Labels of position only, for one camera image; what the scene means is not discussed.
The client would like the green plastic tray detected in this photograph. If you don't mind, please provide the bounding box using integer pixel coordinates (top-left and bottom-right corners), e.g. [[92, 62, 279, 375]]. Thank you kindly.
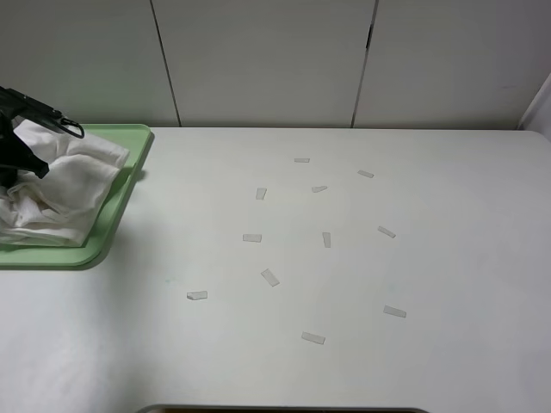
[[1, 124, 153, 270]]

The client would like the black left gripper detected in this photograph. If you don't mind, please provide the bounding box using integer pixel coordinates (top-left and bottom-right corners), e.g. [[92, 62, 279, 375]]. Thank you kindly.
[[1, 114, 49, 186]]

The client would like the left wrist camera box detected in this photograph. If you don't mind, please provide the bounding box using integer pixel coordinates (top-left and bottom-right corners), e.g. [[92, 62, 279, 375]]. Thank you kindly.
[[1, 87, 85, 139]]

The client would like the white short sleeve t-shirt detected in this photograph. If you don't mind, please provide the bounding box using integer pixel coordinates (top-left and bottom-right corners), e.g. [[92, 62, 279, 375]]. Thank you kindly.
[[1, 120, 130, 247]]

